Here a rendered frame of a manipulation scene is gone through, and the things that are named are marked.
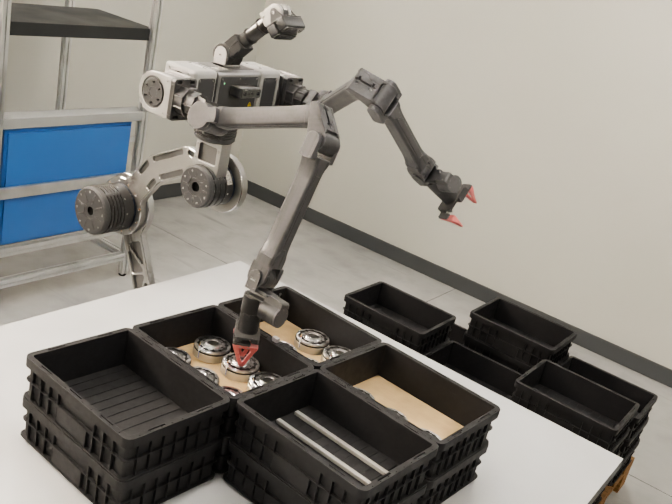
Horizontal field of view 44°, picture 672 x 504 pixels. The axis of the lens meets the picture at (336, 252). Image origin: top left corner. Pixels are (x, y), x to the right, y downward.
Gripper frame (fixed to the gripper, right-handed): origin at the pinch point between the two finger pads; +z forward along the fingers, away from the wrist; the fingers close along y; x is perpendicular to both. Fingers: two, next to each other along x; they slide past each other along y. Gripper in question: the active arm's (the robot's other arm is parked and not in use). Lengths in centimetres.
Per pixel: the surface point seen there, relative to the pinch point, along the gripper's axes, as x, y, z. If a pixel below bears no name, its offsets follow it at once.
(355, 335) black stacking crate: -32.8, 17.8, -3.4
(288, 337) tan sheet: -14.4, 24.6, 4.4
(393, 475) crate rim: -33, -51, -6
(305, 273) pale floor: -49, 273, 89
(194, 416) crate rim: 10.6, -38.4, -5.7
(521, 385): -108, 61, 28
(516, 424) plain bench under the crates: -89, 15, 17
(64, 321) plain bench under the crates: 53, 38, 18
